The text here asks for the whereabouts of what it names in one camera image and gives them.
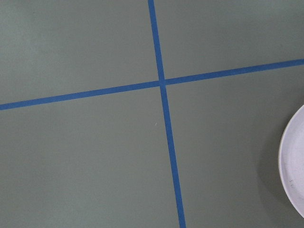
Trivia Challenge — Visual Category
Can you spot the pink plate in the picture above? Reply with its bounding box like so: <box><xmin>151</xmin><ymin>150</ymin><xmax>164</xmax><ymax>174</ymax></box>
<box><xmin>278</xmin><ymin>106</ymin><xmax>304</xmax><ymax>216</ymax></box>

